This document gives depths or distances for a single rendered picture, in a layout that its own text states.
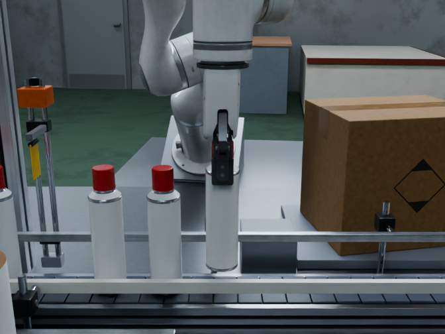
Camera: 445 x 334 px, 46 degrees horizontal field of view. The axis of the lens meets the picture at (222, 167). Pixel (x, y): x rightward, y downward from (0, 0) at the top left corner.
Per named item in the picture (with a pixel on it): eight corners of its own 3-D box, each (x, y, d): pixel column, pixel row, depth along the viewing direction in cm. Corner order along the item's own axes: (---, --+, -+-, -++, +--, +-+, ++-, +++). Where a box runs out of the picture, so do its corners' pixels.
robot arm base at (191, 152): (171, 177, 153) (159, 140, 138) (172, 125, 163) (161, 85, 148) (236, 172, 152) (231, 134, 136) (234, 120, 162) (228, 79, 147)
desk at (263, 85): (287, 94, 818) (290, 36, 793) (289, 114, 669) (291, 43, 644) (236, 93, 827) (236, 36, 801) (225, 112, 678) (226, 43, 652)
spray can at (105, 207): (91, 295, 84) (81, 171, 78) (98, 279, 88) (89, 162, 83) (124, 295, 84) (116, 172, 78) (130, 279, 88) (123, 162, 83)
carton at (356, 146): (339, 256, 103) (349, 120, 95) (298, 211, 126) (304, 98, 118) (477, 243, 109) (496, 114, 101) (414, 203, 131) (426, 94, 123)
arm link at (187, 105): (166, 102, 144) (148, 37, 124) (228, 77, 147) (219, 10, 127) (182, 133, 138) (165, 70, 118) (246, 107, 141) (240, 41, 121)
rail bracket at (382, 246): (379, 303, 91) (388, 214, 86) (368, 281, 98) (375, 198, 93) (398, 303, 91) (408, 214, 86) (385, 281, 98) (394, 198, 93)
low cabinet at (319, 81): (406, 96, 800) (411, 46, 778) (445, 125, 607) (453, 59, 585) (298, 95, 817) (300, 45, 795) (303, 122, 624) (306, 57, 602)
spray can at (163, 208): (148, 296, 83) (142, 172, 77) (152, 279, 88) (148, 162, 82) (181, 296, 83) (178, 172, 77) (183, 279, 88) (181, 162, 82)
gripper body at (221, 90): (197, 53, 80) (198, 126, 83) (194, 59, 70) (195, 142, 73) (247, 54, 80) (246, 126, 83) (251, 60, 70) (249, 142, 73)
